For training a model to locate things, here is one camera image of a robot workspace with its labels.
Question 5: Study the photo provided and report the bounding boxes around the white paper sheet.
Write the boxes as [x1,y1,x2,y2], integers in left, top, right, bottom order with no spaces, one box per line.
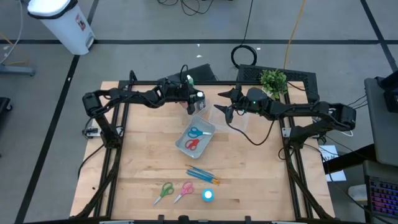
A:
[318,144,348,183]

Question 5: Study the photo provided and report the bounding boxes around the teal paint bottle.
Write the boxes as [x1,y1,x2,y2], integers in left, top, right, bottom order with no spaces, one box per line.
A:
[201,188,215,203]

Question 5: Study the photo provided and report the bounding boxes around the white plastic bin with handles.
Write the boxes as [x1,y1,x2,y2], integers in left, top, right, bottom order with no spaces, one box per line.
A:
[175,115,217,159]

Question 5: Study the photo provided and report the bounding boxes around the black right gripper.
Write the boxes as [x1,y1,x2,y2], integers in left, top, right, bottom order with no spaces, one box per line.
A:
[213,85,250,124]

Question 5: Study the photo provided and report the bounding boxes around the white trash can black rim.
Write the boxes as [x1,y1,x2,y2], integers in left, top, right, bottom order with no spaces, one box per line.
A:
[27,0,96,56]

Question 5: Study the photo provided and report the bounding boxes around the green handled scissors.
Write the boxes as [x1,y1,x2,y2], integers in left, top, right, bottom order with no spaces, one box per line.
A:
[154,182,175,205]

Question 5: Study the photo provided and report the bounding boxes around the pink handled scissors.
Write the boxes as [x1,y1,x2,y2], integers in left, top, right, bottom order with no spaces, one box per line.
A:
[173,181,195,205]

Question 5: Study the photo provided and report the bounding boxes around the thin blue handled paintbrush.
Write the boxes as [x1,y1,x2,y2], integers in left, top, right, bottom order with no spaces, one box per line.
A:
[185,164,215,178]

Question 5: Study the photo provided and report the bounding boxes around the grey desk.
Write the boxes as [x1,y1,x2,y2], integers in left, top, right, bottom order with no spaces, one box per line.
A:
[363,76,398,167]

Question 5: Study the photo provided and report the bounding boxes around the blue handled scissors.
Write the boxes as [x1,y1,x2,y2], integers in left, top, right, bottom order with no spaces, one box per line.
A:
[187,126,213,139]

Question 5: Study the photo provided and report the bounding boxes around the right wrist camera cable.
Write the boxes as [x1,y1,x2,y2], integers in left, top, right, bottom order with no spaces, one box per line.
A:
[228,119,277,146]

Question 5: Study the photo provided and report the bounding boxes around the white floor cable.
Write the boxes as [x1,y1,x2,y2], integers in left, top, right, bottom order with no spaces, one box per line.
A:
[0,0,25,65]

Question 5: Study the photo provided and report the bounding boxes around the black floor object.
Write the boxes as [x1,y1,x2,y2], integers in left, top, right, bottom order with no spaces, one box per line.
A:
[0,96,13,113]

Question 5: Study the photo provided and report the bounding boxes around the green plant in white pot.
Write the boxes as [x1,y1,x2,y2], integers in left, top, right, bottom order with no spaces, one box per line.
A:
[259,68,289,100]

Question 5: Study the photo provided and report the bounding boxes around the backlit keyboard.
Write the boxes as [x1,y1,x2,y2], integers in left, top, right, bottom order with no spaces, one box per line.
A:
[368,176,398,218]

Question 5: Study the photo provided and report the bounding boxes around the yellow hanging cable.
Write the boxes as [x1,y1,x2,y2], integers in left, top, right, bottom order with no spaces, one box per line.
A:
[282,0,308,70]

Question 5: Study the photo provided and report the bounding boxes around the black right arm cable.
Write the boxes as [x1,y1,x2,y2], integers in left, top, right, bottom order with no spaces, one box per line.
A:
[285,81,321,103]

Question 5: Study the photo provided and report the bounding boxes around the black table frame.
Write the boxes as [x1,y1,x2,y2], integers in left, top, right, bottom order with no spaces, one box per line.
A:
[74,70,335,220]

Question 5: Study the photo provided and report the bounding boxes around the red handled scissors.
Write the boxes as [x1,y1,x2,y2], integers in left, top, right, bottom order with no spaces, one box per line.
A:
[184,138,201,151]

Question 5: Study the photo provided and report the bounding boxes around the black device on desk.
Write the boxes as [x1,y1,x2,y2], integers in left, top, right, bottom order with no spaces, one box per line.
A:
[374,70,398,113]

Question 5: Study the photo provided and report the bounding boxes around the black coiled hanging cable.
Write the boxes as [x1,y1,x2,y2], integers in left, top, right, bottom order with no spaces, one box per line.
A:
[230,0,258,70]

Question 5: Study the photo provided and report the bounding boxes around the black cable tangle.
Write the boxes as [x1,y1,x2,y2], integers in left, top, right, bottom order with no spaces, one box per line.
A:
[156,0,215,17]

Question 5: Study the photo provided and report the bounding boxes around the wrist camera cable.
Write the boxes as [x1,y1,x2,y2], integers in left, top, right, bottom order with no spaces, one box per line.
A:
[179,64,190,84]
[228,119,277,146]

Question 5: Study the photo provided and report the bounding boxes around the black perforated computer case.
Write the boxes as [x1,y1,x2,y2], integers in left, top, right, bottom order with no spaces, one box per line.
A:
[236,64,320,107]

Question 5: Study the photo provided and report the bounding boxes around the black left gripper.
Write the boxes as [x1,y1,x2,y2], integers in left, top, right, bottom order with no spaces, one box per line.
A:
[174,82,200,115]

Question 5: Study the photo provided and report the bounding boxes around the dark blue paint bottle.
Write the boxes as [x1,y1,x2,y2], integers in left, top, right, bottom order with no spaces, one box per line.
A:
[195,91,206,110]

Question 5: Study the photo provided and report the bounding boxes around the blue paintbrush bristles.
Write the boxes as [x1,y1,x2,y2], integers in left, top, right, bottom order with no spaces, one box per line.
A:
[188,169,221,181]

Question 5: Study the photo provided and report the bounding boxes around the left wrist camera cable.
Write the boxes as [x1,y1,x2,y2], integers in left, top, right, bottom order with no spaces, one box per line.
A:
[179,64,190,84]

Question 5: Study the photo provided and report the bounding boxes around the black box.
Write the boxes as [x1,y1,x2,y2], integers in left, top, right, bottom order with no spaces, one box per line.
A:
[157,63,218,82]

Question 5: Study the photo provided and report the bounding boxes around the grey stand base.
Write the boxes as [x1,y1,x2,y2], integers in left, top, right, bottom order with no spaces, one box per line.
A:
[0,63,35,77]

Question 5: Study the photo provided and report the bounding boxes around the clear plastic bin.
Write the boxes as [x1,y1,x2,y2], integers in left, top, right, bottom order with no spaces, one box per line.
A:
[174,91,211,121]
[208,101,251,135]

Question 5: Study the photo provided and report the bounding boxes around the left arm base cable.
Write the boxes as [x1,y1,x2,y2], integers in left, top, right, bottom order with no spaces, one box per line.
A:
[76,144,105,180]

